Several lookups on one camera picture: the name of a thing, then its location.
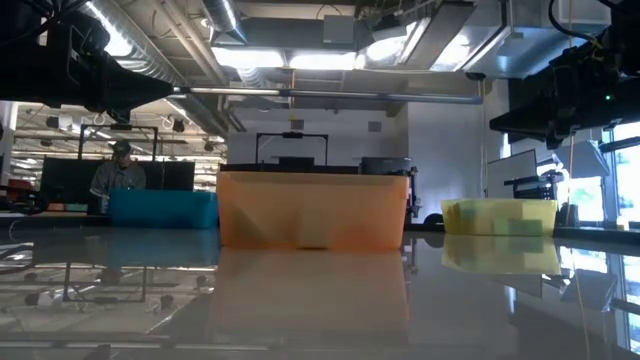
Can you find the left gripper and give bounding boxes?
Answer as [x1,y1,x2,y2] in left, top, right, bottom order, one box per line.
[0,9,175,125]

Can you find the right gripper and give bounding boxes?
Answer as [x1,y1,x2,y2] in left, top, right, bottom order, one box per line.
[488,42,640,150]

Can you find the white monitor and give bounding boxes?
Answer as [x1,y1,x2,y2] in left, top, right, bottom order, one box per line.
[487,148,539,199]

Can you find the person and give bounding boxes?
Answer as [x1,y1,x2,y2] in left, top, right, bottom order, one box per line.
[89,139,147,214]

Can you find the yellow plastic bin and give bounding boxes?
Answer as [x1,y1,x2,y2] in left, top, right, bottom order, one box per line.
[441,198,559,237]

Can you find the green small cube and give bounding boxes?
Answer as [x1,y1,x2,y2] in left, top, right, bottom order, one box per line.
[519,218,545,236]

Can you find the window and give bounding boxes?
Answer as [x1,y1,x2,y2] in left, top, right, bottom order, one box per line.
[599,119,640,224]

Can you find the blue plastic bin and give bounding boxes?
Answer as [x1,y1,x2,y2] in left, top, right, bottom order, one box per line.
[108,188,221,230]

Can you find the ceiling light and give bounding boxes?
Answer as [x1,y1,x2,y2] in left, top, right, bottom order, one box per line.
[212,47,359,71]

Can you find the red chair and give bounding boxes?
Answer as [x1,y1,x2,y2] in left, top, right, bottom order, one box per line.
[4,178,37,207]

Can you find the black workstation table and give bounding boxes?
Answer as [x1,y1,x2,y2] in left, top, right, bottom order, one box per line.
[219,156,361,175]

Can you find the black equipment stand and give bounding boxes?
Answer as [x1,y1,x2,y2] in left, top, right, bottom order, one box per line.
[404,167,424,226]

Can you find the black box monitor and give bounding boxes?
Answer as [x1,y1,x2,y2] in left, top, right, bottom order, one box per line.
[360,156,412,176]

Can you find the orange plastic bin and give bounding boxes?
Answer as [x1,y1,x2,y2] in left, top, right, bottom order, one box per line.
[216,171,410,251]

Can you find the horizontal steel pipe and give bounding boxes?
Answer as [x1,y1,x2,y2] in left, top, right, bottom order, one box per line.
[172,85,484,105]

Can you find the red-orange block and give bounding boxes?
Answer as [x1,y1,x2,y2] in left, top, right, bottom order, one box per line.
[339,223,372,250]

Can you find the grey ceiling box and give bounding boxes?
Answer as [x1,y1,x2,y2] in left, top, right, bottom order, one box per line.
[322,14,357,45]

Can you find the silver round ceiling duct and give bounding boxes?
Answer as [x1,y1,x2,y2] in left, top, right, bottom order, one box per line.
[82,0,226,86]

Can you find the black metal frame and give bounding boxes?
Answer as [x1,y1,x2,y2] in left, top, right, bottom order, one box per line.
[77,124,159,162]
[255,132,330,166]

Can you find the silver rectangular ceiling duct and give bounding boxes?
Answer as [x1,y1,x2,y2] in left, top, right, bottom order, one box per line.
[429,0,611,80]

